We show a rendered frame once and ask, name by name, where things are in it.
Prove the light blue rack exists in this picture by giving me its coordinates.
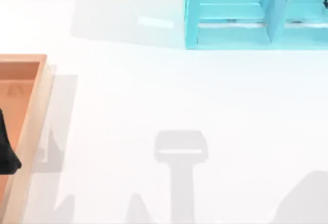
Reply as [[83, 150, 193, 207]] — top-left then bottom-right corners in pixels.
[[183, 0, 328, 51]]

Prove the shallow salmon-coloured box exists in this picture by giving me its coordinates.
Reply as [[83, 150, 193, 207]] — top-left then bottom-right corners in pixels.
[[0, 54, 55, 224]]

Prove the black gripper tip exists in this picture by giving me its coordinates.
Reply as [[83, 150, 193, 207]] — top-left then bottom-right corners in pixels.
[[0, 109, 22, 176]]

